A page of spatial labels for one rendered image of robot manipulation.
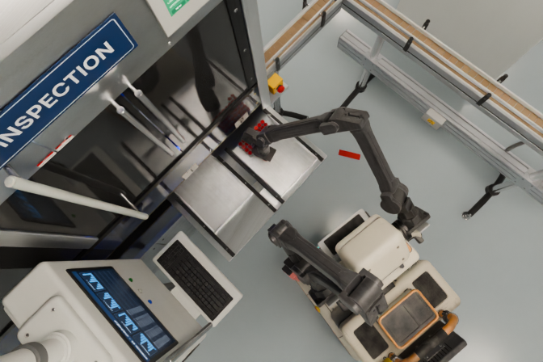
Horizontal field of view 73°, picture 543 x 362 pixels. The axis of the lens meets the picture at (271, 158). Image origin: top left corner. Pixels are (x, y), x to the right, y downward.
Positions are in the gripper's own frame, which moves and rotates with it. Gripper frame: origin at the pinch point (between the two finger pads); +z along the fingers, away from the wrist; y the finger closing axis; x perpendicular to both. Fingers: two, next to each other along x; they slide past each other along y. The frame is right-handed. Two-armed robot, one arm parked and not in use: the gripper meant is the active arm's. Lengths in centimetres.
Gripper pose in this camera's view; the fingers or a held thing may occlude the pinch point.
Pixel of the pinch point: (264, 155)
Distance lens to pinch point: 179.9
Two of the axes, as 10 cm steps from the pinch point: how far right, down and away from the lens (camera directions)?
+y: -8.8, -4.6, 1.5
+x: -4.8, 8.5, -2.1
